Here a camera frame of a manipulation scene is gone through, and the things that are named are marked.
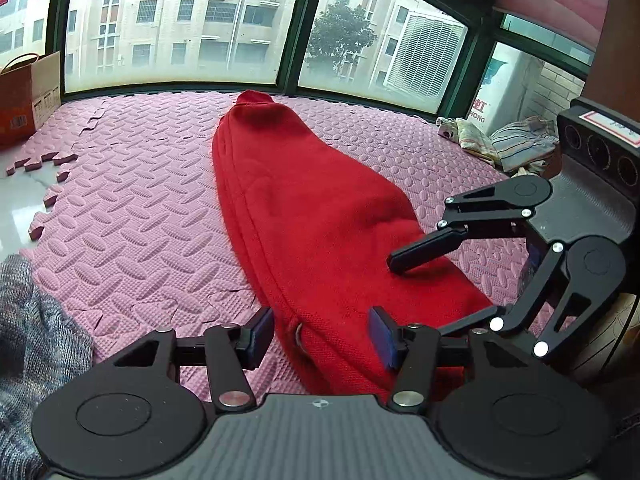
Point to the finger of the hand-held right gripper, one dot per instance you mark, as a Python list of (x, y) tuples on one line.
[(530, 305), (425, 252)]

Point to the brown wooden cabinet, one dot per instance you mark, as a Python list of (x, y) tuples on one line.
[(620, 35)]

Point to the beige apartment building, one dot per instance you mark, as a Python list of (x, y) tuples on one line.
[(200, 15)]

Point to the brown cardboard box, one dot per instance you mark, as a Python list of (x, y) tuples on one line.
[(25, 105)]

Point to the grey knit cloth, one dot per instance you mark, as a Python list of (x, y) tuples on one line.
[(35, 360)]

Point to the red knit sweater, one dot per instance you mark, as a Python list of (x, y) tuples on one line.
[(310, 220)]

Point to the pink foam floor mat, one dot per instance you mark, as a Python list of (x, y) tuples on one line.
[(140, 220)]

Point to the striped folded cloth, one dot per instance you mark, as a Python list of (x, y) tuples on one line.
[(525, 140)]

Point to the green tree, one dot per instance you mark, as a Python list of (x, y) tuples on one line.
[(342, 40)]

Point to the dark green window frame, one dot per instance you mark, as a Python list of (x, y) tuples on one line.
[(295, 25)]

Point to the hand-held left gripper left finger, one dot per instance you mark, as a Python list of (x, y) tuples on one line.
[(261, 337)]

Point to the white patterned cloth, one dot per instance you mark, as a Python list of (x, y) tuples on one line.
[(446, 127)]

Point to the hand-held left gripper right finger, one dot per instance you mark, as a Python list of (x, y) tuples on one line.
[(382, 340)]

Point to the white appliance carton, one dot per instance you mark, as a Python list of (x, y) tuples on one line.
[(500, 90)]

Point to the outdoor air conditioner unit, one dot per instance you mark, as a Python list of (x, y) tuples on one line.
[(425, 55)]

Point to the cream cloth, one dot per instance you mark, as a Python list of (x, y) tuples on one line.
[(530, 169)]

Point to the yellow checked cloth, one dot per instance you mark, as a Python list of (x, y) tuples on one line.
[(475, 140)]

